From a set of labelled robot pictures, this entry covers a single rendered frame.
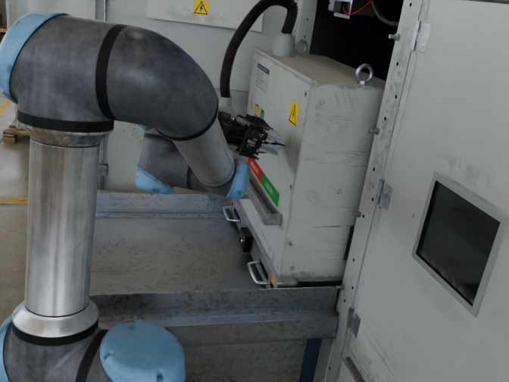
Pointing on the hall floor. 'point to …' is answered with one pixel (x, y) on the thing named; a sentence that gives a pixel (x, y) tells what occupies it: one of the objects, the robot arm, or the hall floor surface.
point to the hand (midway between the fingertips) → (278, 142)
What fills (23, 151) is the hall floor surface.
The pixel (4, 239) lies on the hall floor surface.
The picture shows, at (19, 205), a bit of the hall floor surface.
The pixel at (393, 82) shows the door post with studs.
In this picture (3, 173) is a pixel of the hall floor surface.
